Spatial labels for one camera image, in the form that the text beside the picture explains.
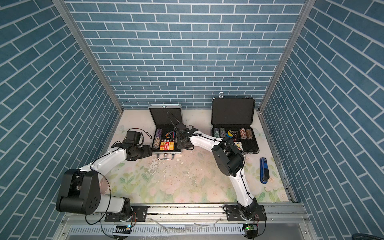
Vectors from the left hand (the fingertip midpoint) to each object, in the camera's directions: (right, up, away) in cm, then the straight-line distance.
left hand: (150, 152), depth 91 cm
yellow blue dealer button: (+51, +10, +13) cm, 54 cm away
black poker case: (+54, +22, +13) cm, 60 cm away
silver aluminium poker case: (+7, +21, +8) cm, 24 cm away
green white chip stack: (+42, +11, +11) cm, 45 cm away
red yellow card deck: (+9, +3, +6) cm, 11 cm away
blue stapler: (+67, -9, -6) cm, 68 cm away
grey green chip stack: (+46, +11, +11) cm, 49 cm away
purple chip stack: (+2, +10, +10) cm, 14 cm away
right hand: (+19, +3, +7) cm, 20 cm away
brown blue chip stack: (+65, +10, +11) cm, 66 cm away
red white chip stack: (+60, +11, +11) cm, 62 cm away
